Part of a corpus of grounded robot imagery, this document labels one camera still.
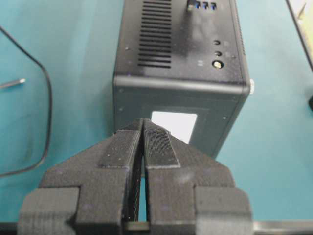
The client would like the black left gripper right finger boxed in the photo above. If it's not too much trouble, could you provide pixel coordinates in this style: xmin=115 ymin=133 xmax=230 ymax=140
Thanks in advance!
xmin=142 ymin=119 xmax=253 ymax=235

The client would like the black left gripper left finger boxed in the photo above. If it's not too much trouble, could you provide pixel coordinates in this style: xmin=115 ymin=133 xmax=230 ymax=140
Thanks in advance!
xmin=17 ymin=119 xmax=143 ymax=235

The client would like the black mini PC box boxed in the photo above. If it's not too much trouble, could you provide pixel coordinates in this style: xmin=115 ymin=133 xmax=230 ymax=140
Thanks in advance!
xmin=113 ymin=0 xmax=251 ymax=158

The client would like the black USB cable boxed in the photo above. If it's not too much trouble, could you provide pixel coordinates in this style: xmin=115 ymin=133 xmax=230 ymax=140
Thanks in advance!
xmin=0 ymin=0 xmax=196 ymax=181

